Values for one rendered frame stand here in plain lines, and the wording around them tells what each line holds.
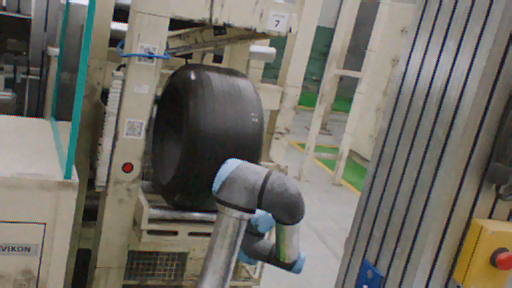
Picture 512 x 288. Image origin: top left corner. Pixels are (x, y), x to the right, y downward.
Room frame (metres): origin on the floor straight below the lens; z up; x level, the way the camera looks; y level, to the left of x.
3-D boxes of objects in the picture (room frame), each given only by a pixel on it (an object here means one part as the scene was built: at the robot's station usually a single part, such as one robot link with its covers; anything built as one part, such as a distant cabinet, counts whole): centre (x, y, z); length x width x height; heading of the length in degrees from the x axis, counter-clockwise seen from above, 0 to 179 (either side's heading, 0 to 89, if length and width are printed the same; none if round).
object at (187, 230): (2.16, -0.05, 0.83); 0.36 x 0.09 x 0.06; 109
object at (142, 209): (2.23, 0.16, 0.90); 0.40 x 0.03 x 0.10; 19
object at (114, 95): (2.13, 0.30, 1.19); 0.05 x 0.04 x 0.48; 19
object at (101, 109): (2.58, 0.33, 1.05); 0.20 x 0.15 x 0.30; 109
